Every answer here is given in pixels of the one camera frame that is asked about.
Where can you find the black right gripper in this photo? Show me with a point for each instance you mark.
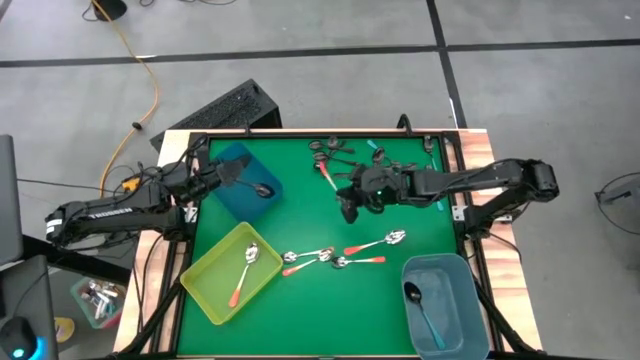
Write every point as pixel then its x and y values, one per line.
pixel 380 187

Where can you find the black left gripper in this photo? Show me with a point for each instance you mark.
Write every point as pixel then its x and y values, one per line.
pixel 197 179

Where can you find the dark metal spoon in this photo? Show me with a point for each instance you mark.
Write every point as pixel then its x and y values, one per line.
pixel 263 190
pixel 320 156
pixel 316 145
pixel 333 143
pixel 342 176

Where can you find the grey-blue plastic bin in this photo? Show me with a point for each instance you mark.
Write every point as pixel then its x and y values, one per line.
pixel 450 300

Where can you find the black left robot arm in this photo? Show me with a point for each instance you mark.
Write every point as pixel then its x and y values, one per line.
pixel 115 215

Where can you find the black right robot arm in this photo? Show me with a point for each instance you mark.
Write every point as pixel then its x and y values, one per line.
pixel 465 180

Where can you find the dark blue plastic bin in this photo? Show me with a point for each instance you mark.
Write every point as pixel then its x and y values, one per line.
pixel 250 207

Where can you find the black perforated computer case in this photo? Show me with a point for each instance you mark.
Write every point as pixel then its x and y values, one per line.
pixel 225 107

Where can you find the yellow-green plastic bin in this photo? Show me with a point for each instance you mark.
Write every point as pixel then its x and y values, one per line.
pixel 215 290

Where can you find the black desk bar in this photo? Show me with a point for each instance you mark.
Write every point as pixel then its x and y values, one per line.
pixel 75 260

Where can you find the teal tray of small parts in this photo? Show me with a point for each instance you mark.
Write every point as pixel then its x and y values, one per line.
pixel 75 295

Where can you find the black round floor base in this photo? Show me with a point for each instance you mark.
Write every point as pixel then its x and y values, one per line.
pixel 111 7

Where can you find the grey laptop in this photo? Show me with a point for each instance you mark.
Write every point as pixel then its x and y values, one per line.
pixel 9 200

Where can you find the yellow round disc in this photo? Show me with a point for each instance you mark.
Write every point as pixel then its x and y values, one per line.
pixel 65 330

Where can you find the dark desk mat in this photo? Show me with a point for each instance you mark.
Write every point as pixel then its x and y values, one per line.
pixel 30 290

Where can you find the black computer mouse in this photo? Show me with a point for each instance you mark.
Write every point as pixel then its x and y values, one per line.
pixel 17 340

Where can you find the silver angle bracket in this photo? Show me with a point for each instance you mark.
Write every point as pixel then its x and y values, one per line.
pixel 190 215
pixel 457 213

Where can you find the black diagonal frame strut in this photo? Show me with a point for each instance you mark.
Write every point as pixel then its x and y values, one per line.
pixel 155 320
pixel 500 320

